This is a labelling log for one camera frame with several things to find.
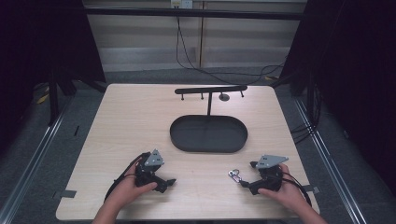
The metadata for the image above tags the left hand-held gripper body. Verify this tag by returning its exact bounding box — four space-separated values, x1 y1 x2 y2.
134 148 166 189

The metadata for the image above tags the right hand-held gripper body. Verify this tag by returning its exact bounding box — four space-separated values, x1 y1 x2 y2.
247 154 290 196

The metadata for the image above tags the silver keychain with pink tag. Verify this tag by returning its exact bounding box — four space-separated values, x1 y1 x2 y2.
228 168 243 184

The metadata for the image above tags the person's right hand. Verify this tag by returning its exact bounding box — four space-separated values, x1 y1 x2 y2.
257 163 308 217

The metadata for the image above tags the person's left hand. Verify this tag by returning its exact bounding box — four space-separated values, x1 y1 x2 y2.
105 159 159 210

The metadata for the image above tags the grey tape strip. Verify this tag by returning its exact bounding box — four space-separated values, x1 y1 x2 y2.
51 189 78 201
302 184 321 195

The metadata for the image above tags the black key stand with tray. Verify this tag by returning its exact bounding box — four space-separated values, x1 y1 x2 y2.
169 85 249 154

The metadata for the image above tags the black metal stand leg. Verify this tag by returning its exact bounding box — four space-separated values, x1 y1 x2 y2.
47 69 61 127

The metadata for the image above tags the yellow floor object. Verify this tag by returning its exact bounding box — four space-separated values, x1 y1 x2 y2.
35 87 50 105

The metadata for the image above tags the dark curtain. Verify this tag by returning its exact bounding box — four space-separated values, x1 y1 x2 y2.
279 0 396 200
0 0 107 157

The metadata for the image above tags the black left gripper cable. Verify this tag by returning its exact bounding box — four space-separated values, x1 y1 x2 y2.
104 152 150 203

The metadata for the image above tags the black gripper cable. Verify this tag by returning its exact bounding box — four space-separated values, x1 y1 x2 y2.
104 152 150 203
280 170 313 208

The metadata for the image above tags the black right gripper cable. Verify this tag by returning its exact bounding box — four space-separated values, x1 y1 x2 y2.
280 170 313 208

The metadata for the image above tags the metal floor rail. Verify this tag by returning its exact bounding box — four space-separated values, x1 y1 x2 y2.
0 99 76 224
292 98 370 224

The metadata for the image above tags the bundle of black floor cables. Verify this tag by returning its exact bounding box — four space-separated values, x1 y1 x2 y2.
290 74 323 146

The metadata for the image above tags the black wall cable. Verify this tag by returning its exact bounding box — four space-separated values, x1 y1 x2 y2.
175 15 287 86

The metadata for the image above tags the black horizontal frame bar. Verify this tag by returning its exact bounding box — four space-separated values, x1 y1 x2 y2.
83 7 307 21

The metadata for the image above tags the white wall socket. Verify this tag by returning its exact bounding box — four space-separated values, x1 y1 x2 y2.
170 0 194 9

